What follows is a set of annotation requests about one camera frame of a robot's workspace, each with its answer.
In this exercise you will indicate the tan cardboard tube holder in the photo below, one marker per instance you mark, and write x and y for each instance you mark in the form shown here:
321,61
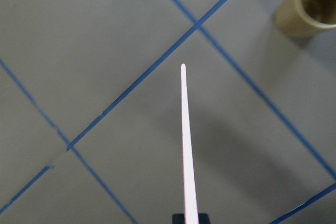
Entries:
305,18

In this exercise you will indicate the pink chopstick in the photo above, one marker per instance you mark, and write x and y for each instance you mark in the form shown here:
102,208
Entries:
190,199

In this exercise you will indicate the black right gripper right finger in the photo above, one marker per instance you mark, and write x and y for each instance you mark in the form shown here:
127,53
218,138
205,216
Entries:
203,218

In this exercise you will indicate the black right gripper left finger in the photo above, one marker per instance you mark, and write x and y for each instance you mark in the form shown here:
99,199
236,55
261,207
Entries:
178,219

